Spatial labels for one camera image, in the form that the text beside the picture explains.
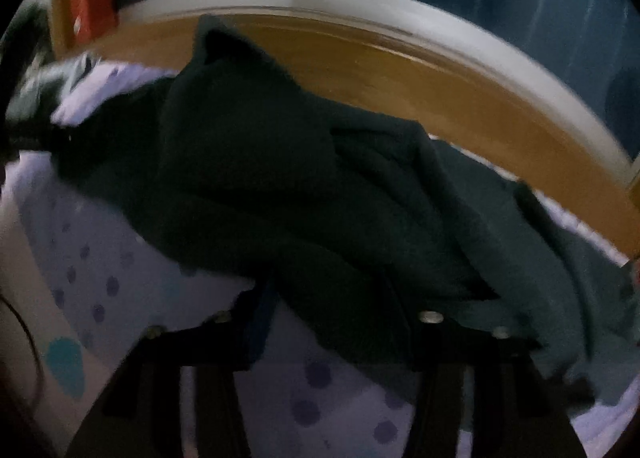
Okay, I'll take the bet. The dark green fleece garment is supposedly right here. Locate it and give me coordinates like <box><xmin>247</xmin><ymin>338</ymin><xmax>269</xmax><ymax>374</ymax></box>
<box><xmin>50</xmin><ymin>13</ymin><xmax>640</xmax><ymax>409</ymax></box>

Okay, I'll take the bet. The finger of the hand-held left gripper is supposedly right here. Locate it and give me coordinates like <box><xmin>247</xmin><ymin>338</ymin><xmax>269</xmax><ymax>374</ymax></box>
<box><xmin>0</xmin><ymin>111</ymin><xmax>75</xmax><ymax>160</ymax></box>

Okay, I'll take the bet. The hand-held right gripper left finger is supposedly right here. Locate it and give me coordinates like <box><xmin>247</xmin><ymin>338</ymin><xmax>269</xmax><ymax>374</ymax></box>
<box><xmin>65</xmin><ymin>282</ymin><xmax>280</xmax><ymax>458</ymax></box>

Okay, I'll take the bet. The purple polka dot bed sheet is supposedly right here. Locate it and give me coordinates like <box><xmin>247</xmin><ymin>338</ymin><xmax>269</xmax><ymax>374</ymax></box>
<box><xmin>0</xmin><ymin>53</ymin><xmax>640</xmax><ymax>458</ymax></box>

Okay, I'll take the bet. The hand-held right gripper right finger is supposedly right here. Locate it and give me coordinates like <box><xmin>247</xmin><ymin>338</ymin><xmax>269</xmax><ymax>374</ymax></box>
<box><xmin>400</xmin><ymin>311</ymin><xmax>586</xmax><ymax>458</ymax></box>

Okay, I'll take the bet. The wooden bed frame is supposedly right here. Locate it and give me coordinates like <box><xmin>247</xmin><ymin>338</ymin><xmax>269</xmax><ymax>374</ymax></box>
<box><xmin>50</xmin><ymin>0</ymin><xmax>640</xmax><ymax>259</ymax></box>

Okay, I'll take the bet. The red box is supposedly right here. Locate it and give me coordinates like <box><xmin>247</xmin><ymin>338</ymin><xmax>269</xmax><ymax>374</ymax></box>
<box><xmin>70</xmin><ymin>0</ymin><xmax>123</xmax><ymax>46</ymax></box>

